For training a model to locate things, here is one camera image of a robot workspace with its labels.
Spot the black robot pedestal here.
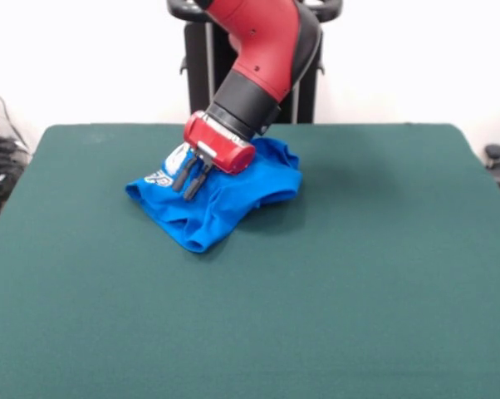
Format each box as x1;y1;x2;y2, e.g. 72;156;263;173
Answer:
166;0;343;125

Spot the black cable tangle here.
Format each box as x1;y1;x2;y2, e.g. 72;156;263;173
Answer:
0;76;33;219

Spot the dark green table cloth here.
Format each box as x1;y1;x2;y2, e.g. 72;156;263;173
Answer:
0;122;500;399

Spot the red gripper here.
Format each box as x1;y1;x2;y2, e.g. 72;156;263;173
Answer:
171;111;257;202

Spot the black office chair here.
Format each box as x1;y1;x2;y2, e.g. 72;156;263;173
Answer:
483;143;500;209

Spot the blue printed T-shirt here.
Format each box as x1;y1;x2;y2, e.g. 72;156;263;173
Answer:
124;136;304;254

